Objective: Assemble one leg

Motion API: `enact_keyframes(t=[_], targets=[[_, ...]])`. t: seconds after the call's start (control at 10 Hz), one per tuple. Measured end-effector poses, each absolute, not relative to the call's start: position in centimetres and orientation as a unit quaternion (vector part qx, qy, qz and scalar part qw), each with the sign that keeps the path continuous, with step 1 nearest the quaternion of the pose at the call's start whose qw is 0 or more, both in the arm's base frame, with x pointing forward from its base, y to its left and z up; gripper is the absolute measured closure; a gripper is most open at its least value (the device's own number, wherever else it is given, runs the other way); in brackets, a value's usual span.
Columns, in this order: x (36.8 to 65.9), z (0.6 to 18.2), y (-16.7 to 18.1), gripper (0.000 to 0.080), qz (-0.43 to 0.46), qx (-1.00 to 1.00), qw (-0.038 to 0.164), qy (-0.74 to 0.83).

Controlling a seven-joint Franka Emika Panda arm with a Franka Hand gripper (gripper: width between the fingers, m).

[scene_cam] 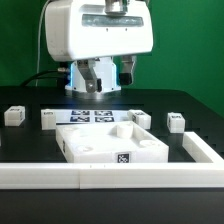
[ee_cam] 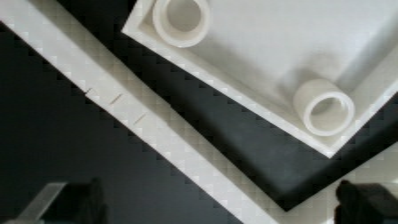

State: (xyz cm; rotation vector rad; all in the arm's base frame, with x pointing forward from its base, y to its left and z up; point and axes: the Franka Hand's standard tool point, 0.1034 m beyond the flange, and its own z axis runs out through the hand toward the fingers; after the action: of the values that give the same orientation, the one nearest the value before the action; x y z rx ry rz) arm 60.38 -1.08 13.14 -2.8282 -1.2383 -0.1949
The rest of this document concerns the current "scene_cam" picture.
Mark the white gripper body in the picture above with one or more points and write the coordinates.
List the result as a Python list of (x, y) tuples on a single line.
[(81, 29)]

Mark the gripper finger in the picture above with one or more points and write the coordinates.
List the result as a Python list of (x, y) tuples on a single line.
[(86, 69), (128, 64)]

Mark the white square tabletop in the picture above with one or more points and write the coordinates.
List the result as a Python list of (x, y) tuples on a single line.
[(116, 142)]

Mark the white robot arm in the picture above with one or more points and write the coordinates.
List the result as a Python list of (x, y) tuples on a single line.
[(106, 68)]

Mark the apriltag base sheet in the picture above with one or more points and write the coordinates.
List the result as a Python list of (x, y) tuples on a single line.
[(89, 116)]

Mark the white L-shaped obstacle fence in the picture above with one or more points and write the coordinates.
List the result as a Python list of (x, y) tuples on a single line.
[(206, 172)]

